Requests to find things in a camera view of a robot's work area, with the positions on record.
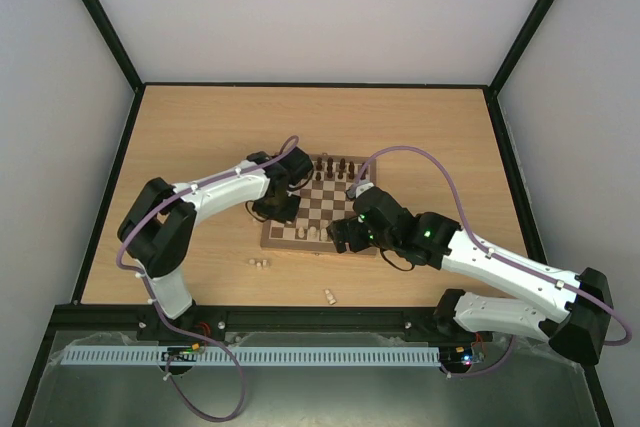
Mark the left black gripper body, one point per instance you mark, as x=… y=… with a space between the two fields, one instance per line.
x=277 y=209

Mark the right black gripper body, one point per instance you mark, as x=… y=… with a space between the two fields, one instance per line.
x=341 y=235

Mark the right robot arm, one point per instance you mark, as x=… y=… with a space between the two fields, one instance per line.
x=568 y=311

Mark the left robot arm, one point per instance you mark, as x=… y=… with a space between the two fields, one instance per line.
x=156 y=232

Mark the wooden chess board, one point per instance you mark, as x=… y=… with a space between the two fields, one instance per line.
x=322 y=202

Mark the lying light chess piece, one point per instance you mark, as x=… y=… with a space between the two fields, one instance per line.
x=330 y=297

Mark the white slotted cable duct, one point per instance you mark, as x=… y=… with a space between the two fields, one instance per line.
x=254 y=356

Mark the black aluminium frame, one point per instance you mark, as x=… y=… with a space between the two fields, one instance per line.
x=77 y=316

